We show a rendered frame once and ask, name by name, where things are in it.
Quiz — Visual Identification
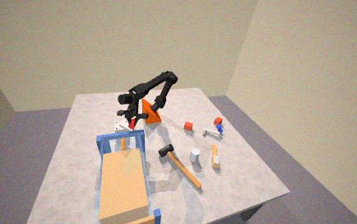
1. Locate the grey cylinder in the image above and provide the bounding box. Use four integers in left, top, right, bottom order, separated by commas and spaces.
190, 148, 200, 161

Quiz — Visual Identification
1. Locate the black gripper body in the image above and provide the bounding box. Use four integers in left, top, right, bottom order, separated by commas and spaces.
117, 104, 149, 119

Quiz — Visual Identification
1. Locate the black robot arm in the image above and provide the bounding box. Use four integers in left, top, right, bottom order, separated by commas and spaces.
118, 71, 178, 118

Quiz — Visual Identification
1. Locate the mallet with dark grey head and orange handle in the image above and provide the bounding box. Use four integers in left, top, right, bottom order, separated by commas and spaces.
159, 144, 202, 189

